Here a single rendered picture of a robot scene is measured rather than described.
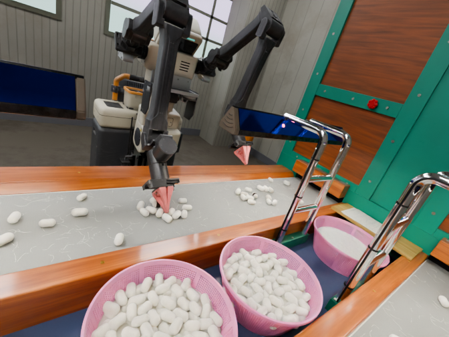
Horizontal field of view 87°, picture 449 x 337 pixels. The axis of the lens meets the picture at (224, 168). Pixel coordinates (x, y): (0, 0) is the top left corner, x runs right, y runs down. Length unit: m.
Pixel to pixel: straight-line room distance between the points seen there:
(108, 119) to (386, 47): 1.47
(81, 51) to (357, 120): 3.16
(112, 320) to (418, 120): 1.21
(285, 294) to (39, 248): 0.57
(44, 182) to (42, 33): 2.86
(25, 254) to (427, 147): 1.32
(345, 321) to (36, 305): 0.62
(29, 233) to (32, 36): 3.05
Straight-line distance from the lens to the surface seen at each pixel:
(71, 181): 0.86
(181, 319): 0.54
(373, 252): 0.71
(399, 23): 1.39
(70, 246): 0.66
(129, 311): 0.54
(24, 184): 0.86
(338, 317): 0.68
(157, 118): 0.79
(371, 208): 1.29
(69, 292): 0.58
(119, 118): 1.60
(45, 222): 0.71
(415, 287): 1.04
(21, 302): 0.57
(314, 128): 0.74
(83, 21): 3.62
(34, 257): 0.65
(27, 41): 3.61
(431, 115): 1.24
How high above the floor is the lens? 1.19
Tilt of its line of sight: 22 degrees down
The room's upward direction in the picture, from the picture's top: 17 degrees clockwise
